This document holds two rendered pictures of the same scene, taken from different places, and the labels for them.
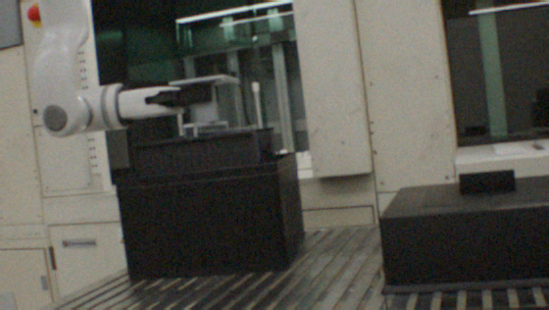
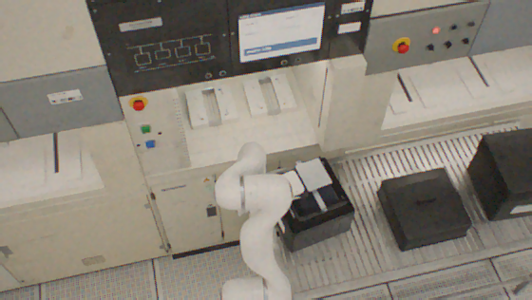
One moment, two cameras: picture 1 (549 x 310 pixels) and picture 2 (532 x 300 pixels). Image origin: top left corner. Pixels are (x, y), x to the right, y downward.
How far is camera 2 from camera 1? 2.10 m
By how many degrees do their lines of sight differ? 59
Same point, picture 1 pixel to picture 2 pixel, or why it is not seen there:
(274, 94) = not seen: outside the picture
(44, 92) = not seen: hidden behind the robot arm
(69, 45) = not seen: hidden behind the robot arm
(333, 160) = (333, 145)
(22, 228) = (128, 191)
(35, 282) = (140, 207)
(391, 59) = (366, 103)
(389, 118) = (358, 121)
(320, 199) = (316, 150)
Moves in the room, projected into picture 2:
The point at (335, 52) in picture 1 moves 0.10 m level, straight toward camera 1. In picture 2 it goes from (346, 113) to (359, 132)
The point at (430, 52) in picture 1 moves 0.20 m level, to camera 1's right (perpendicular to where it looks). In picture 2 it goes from (386, 99) to (422, 79)
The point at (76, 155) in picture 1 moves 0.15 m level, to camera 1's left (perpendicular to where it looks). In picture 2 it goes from (172, 157) to (139, 174)
